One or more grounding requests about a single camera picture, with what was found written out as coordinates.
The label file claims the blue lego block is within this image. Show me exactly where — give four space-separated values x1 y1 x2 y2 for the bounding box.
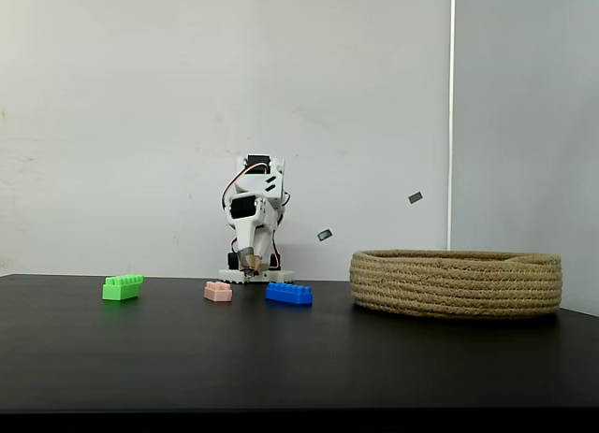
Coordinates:
265 281 314 306

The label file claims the pink lego block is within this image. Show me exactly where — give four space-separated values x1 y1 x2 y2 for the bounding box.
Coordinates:
203 281 234 303

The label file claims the green lego block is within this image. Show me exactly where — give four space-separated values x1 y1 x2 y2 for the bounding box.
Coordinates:
101 274 145 302

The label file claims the woven rope basket tray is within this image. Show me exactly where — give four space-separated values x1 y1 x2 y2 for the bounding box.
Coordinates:
349 249 562 319

